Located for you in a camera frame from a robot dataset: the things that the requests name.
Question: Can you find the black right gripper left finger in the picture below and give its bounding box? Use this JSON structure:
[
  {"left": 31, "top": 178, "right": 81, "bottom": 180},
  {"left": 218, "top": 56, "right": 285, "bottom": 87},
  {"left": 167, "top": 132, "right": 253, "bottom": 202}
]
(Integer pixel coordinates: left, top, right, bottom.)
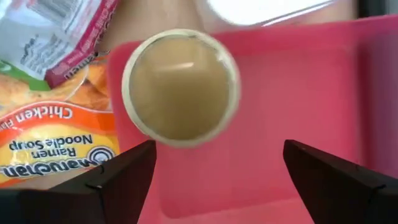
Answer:
[{"left": 0, "top": 139, "right": 157, "bottom": 224}]

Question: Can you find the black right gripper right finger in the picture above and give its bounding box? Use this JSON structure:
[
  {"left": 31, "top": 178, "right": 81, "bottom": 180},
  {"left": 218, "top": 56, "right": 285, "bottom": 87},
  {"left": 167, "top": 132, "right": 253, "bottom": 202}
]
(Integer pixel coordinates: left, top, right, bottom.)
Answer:
[{"left": 283, "top": 139, "right": 398, "bottom": 224}]

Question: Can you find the orange chicken ramen packet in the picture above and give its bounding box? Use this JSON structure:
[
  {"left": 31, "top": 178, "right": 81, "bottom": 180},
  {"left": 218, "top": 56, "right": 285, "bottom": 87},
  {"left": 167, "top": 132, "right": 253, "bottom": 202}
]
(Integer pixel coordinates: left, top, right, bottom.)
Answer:
[{"left": 0, "top": 55, "right": 121, "bottom": 189}]

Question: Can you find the gold lid jar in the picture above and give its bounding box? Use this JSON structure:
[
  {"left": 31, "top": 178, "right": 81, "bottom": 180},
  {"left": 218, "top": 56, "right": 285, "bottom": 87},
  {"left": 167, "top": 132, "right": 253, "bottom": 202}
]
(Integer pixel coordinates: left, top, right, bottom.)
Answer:
[{"left": 121, "top": 28, "right": 242, "bottom": 149}]

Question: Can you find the white maroon ramen packet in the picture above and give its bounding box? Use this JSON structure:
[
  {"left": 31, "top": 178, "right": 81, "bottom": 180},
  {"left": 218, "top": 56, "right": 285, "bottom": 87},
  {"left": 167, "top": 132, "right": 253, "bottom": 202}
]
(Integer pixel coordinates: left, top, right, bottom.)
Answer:
[{"left": 0, "top": 0, "right": 121, "bottom": 91}]

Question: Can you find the pink plastic bin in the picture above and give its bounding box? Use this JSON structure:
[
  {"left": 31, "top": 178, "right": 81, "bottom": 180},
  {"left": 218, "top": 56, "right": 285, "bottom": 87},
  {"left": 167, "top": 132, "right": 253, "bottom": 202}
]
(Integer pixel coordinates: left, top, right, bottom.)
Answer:
[{"left": 107, "top": 14, "right": 398, "bottom": 224}]

